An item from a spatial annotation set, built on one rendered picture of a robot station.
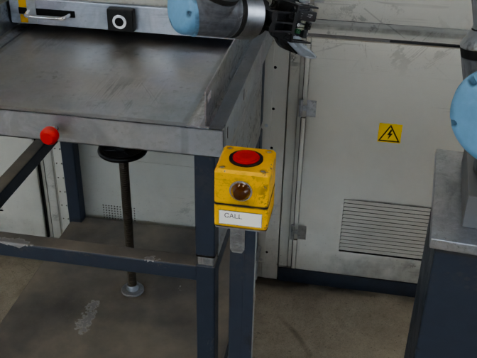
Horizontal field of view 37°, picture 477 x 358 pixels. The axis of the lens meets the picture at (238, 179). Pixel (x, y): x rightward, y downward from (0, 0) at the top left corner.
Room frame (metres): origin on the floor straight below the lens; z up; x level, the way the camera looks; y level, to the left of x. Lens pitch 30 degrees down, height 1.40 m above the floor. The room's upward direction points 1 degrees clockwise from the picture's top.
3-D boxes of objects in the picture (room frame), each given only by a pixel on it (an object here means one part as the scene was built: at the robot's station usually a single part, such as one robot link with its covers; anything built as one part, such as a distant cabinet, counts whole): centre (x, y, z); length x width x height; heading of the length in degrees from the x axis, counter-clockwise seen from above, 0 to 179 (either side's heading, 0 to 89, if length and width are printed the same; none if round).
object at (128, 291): (1.50, 0.28, 0.18); 0.06 x 0.06 x 0.02
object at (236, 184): (0.87, 0.00, 0.87); 0.03 x 0.01 x 0.03; 80
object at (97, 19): (1.59, 0.26, 0.90); 0.54 x 0.05 x 0.06; 80
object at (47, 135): (1.15, 0.34, 0.82); 0.04 x 0.03 x 0.03; 170
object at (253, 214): (0.92, -0.01, 0.85); 0.08 x 0.08 x 0.10; 80
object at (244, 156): (0.92, -0.01, 0.90); 0.04 x 0.04 x 0.02
